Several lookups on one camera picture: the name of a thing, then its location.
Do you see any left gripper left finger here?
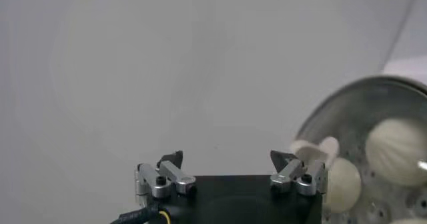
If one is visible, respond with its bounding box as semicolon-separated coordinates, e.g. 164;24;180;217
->
134;149;197;207

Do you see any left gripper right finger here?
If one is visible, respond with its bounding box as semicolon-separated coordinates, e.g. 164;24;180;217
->
269;149;330;197

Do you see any white steamed baozi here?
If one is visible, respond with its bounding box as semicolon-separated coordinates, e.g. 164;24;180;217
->
364;117;427;188
325;157;363;215
388;217;427;224

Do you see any round glass pot lid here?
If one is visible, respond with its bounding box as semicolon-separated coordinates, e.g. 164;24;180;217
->
290;74;427;224

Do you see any perforated steel steamer basket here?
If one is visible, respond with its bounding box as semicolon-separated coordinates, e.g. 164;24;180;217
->
295;77;427;224

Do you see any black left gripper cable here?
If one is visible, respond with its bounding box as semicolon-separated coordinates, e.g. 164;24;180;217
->
109;203;173;224

